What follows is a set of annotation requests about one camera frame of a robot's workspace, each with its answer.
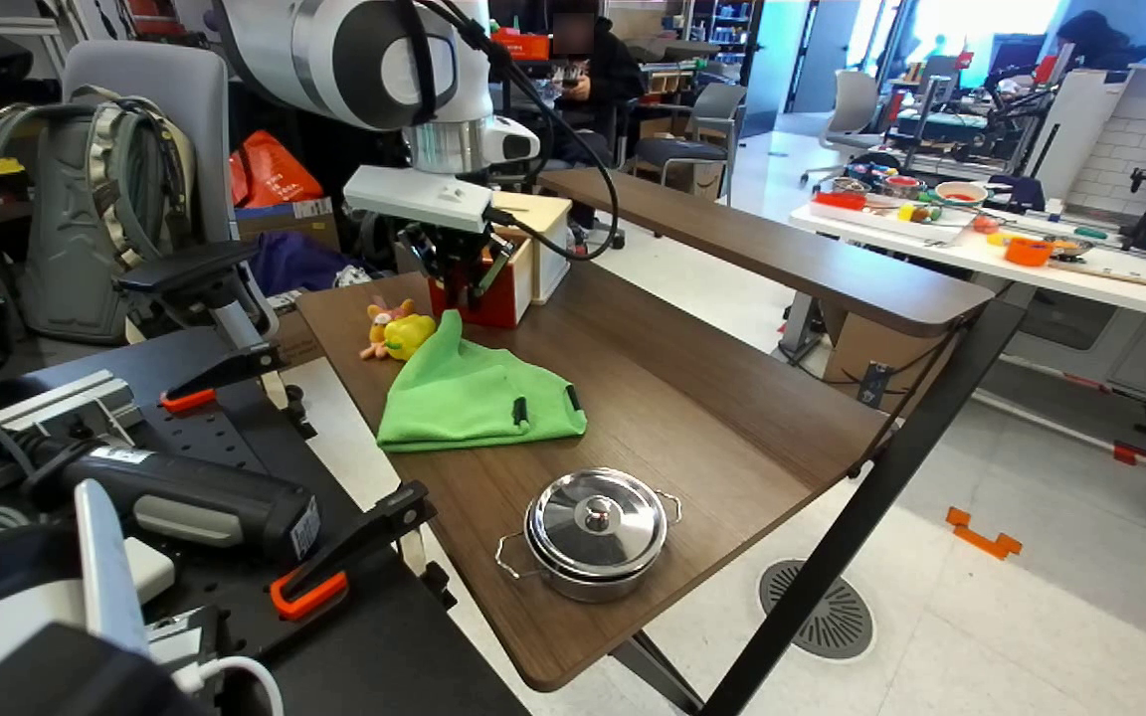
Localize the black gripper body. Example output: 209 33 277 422
396 222 510 284

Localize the orange drawer with knob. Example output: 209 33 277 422
427 244 531 330

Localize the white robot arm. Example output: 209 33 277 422
217 0 542 305

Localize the cream wooden drawer box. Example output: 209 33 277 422
492 192 574 303

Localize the yellow plush toy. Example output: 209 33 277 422
360 300 439 362

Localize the green cloth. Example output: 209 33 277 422
376 310 589 454

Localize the orange bag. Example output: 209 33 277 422
225 130 321 206

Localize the orange bin on desk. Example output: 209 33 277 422
492 27 549 64

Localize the person in black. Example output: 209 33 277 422
549 0 643 163

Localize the black orange clamp rear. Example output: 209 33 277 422
160 349 273 418

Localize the black orange clamp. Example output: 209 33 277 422
265 480 433 626
160 349 273 418

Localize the stainless steel lidded pot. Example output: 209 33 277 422
492 466 679 601

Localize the grey office chair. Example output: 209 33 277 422
58 37 281 353

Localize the black orange clamp front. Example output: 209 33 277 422
265 480 433 626

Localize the grey backpack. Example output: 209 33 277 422
0 89 193 342

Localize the black handheld device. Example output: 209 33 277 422
29 446 321 562

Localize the cardboard box under table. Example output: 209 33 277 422
822 316 944 407

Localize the round floor drain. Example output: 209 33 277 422
761 562 875 659

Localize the white work table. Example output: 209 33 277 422
790 196 1146 316

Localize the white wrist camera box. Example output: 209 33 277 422
342 166 492 234

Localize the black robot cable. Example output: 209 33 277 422
416 0 630 265

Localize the black table leg frame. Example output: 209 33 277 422
607 284 1043 716

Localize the orange floor bracket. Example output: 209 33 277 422
945 504 1024 562

